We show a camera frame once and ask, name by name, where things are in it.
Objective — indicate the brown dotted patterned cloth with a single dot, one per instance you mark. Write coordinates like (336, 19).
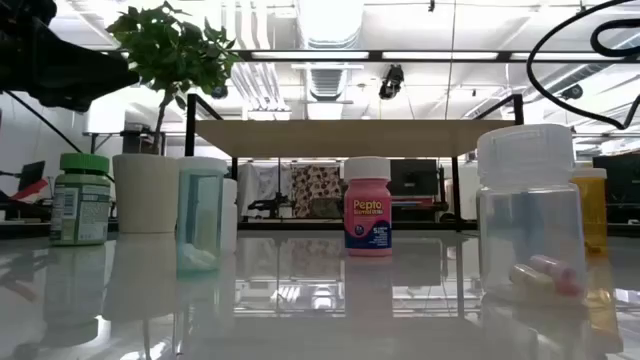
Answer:
(315, 187)

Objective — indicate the black background robot arm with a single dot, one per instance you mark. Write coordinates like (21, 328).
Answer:
(270, 204)

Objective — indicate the small white pill bottle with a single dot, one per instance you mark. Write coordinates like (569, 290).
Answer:
(230, 215)

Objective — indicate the black ceiling dome camera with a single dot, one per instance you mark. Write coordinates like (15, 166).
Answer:
(219, 92)
(572, 92)

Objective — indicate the wooden shelf black metal frame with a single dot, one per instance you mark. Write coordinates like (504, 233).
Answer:
(350, 137)

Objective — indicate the black overhead frame beam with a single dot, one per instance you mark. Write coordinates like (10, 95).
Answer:
(375, 55)

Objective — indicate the large black screen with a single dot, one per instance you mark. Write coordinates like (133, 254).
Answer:
(622, 185)

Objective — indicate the clear bottle with capsules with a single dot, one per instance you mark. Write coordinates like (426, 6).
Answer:
(530, 165)

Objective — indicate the amber pill vial white cap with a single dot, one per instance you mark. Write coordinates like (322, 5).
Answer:
(595, 210)

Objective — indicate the black background monitor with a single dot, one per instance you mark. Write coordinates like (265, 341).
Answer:
(415, 177)

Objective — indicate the black hanging camera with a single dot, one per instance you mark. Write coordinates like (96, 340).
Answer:
(391, 82)

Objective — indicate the white hanging cloth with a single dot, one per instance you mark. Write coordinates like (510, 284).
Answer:
(260, 182)

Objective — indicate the black aluminium table frame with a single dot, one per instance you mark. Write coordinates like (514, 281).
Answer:
(300, 226)

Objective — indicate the white plant pot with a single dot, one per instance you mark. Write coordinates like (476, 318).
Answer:
(145, 195)

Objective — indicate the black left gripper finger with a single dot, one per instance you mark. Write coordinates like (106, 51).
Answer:
(75, 75)

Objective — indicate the green capped supplement bottle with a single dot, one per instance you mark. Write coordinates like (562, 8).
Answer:
(80, 210)

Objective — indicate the red and white object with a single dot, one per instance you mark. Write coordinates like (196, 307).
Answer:
(32, 190)

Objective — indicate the green leafy plant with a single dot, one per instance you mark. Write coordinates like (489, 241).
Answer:
(170, 50)

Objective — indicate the small black tilted monitor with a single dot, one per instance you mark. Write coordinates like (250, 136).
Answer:
(32, 172)

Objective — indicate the teal transparent vial white cap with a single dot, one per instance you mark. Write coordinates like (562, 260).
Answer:
(200, 220)

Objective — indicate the red box under monitor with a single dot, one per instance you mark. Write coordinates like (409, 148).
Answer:
(415, 201)

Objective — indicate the pink Pepto bottle white cap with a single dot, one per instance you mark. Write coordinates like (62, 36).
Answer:
(367, 215)

